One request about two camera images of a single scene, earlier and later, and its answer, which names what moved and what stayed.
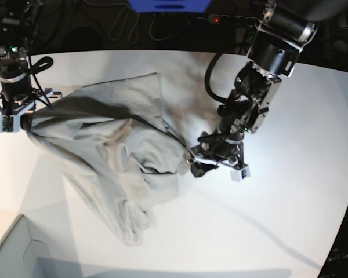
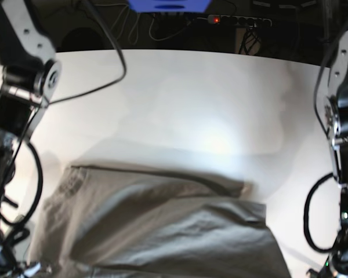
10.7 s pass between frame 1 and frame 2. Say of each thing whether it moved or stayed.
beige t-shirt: moved
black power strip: stayed
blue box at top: stayed
